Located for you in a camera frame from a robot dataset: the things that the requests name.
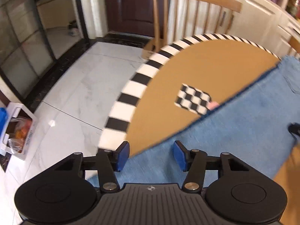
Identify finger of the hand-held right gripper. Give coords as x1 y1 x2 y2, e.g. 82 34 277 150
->
288 122 300 144

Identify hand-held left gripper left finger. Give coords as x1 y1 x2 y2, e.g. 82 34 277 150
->
53 141 130 193

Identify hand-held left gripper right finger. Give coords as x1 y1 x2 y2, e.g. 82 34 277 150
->
173 141 251 194

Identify brown table mat checked border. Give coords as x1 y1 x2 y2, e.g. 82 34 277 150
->
97 33 300 225

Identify plastic bag of oranges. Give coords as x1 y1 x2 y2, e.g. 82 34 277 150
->
7 118 32 150

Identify white cardboard box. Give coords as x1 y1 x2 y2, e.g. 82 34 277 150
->
0 102 39 161

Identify white cabinet with shelves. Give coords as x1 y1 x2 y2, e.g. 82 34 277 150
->
169 0 300 59

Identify shoes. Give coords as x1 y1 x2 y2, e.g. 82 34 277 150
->
67 21 79 36

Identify glass sliding door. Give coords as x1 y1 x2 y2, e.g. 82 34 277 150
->
0 0 85 104

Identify dark wooden door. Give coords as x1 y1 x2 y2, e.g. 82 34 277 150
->
103 0 174 38

